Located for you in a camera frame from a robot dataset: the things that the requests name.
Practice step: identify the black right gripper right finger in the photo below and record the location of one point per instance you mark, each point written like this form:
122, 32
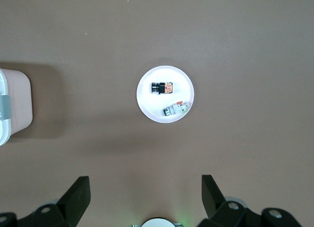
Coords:
220, 212

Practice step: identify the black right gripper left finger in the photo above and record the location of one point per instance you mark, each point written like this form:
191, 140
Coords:
63, 207

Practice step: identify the orange black push-button switch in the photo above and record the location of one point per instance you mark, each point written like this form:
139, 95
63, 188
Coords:
162, 87

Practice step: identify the white lidded storage box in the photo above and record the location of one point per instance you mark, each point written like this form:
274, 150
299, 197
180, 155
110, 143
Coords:
20, 101

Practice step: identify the grey box lid latch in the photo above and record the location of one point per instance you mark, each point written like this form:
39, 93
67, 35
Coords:
4, 107

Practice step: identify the pale pink round plate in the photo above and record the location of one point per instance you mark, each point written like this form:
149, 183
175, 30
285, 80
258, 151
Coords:
152, 106

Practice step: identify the brown table cover sheet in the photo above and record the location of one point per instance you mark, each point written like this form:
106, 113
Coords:
157, 28

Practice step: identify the green white push-button switch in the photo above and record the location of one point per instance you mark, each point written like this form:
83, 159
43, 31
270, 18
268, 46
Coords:
175, 109

